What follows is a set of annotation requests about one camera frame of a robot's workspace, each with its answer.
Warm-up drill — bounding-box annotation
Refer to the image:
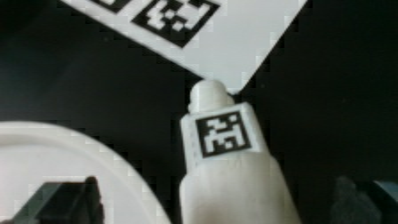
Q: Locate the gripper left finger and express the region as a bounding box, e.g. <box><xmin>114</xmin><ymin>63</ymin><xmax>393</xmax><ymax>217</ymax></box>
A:
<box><xmin>11</xmin><ymin>176</ymin><xmax>105</xmax><ymax>224</ymax></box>

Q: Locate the white round table top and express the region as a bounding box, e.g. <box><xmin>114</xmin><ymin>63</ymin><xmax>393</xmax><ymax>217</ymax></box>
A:
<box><xmin>0</xmin><ymin>121</ymin><xmax>171</xmax><ymax>224</ymax></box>

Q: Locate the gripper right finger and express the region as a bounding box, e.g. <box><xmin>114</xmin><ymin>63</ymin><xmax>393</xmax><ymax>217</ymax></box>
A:
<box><xmin>331</xmin><ymin>176</ymin><xmax>398</xmax><ymax>224</ymax></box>

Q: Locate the white cylindrical table leg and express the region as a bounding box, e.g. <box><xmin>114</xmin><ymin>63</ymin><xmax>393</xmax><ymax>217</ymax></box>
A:
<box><xmin>180</xmin><ymin>80</ymin><xmax>302</xmax><ymax>224</ymax></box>

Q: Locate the white marker sheet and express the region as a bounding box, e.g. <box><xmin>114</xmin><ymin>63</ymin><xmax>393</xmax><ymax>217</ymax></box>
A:
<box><xmin>57</xmin><ymin>0</ymin><xmax>308</xmax><ymax>93</ymax></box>

